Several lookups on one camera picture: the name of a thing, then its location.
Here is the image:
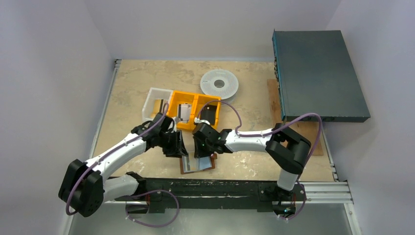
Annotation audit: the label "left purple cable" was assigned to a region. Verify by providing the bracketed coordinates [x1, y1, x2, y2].
[65, 102, 170, 216]

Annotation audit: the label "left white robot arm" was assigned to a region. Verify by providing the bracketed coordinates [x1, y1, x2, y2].
[58, 113, 188, 217]

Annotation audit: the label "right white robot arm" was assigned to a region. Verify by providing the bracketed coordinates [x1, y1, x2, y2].
[192, 121, 311, 199]

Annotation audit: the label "dark blue flat box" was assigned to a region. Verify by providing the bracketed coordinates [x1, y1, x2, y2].
[272, 30, 371, 123]

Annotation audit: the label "tan cards in white bin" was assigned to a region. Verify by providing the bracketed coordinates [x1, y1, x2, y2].
[152, 99, 164, 114]

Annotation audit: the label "purple cable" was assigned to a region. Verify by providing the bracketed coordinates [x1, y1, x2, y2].
[65, 102, 170, 216]
[196, 100, 323, 169]

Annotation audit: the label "white plastic bin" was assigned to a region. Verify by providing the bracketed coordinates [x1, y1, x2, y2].
[141, 87, 173, 121]

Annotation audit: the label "wooden board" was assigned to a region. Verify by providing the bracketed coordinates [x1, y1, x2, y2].
[267, 79, 324, 156]

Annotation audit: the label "grey filament spool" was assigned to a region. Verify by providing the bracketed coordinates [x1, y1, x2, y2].
[200, 69, 239, 99]

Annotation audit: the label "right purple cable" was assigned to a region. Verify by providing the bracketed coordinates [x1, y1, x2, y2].
[196, 100, 323, 169]

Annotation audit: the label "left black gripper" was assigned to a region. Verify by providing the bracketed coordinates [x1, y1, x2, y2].
[158, 129, 187, 158]

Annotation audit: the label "stack of silver cards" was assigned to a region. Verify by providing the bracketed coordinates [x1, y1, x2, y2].
[177, 103, 192, 123]

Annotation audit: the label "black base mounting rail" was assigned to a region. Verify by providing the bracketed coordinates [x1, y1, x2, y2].
[116, 177, 307, 216]

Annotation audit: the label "orange double plastic bin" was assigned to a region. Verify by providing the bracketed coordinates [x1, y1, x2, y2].
[167, 90, 221, 131]

